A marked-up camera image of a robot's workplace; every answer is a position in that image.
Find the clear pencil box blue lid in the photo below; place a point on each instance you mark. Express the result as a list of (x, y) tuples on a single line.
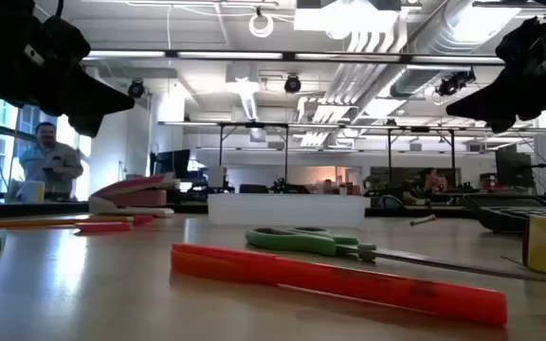
[(287, 210)]

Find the black desk calculator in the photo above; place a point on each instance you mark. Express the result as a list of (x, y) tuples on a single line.
[(500, 213)]

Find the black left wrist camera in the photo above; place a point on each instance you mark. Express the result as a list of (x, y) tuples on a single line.
[(67, 40)]

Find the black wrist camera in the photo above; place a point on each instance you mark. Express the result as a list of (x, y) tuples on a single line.
[(67, 40), (524, 42)]

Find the pink white stapler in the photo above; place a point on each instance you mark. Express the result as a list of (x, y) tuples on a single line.
[(131, 194)]

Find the orange highlighter pen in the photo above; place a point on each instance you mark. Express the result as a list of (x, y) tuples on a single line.
[(325, 279)]

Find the black overhead light bar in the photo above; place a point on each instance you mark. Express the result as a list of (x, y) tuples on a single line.
[(292, 56)]

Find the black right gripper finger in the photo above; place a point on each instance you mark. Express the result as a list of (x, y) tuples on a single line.
[(500, 102), (503, 126)]

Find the black computer monitor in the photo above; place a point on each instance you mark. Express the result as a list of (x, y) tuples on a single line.
[(172, 163), (512, 166)]

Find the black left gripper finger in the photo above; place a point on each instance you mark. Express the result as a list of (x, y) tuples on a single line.
[(90, 125), (97, 97)]

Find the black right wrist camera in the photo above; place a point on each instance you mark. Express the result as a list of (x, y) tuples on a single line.
[(524, 42)]

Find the white cup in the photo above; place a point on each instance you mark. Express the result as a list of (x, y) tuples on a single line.
[(32, 192)]

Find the orange pencil pink eraser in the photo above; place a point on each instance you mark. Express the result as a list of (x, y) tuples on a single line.
[(41, 221)]

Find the person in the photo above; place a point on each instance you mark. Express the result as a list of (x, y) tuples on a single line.
[(50, 161), (427, 184)]

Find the black metal frame stand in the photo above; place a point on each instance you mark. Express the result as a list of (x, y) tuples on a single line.
[(286, 151), (389, 156)]

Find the black round overhead fixture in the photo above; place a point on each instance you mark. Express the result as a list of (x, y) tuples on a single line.
[(453, 84), (292, 84), (136, 89)]

